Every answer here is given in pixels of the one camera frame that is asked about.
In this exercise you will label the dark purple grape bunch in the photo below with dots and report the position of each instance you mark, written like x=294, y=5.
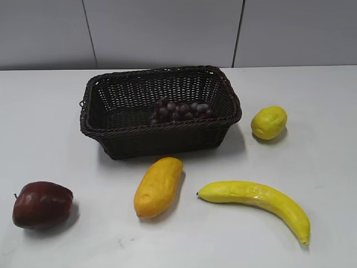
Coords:
x=166, y=110

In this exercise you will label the black wicker basket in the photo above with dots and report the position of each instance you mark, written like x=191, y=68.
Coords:
x=116, y=110

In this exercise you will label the orange yellow mango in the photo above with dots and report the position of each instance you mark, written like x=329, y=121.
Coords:
x=158, y=188

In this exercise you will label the yellow banana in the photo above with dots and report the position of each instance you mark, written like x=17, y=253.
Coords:
x=264, y=197

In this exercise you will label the yellow lemon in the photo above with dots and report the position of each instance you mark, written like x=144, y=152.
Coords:
x=269, y=122

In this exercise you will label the dark red apple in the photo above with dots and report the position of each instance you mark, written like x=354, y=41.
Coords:
x=42, y=204

